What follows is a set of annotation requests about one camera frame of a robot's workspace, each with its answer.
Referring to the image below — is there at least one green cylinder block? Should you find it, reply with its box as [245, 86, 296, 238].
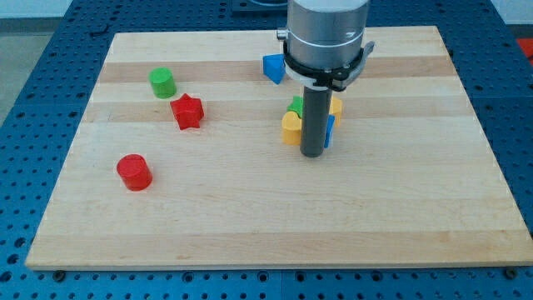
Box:
[148, 67, 177, 99]

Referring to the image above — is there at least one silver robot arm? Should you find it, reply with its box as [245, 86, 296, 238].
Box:
[276, 0, 375, 158]

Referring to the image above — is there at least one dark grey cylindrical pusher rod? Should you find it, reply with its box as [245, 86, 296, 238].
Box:
[300, 87, 332, 158]

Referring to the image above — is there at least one light wooden board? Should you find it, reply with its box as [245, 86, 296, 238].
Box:
[26, 26, 532, 271]

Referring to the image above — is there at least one yellow heart block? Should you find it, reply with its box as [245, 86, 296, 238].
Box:
[281, 111, 302, 146]

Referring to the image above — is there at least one blue triangle block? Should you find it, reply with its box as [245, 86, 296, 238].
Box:
[262, 54, 286, 84]

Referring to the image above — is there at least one green star block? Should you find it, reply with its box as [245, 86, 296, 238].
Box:
[286, 96, 303, 118]

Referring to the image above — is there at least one red star block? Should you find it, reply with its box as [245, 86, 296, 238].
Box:
[170, 93, 204, 130]

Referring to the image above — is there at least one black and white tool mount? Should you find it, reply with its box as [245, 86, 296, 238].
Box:
[282, 41, 375, 92]

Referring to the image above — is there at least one red cylinder block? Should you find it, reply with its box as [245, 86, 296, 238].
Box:
[116, 153, 153, 192]

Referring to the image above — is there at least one blue flat block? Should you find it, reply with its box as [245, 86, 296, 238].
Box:
[324, 114, 336, 148]

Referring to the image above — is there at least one yellow hexagon block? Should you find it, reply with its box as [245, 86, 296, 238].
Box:
[329, 96, 343, 128]

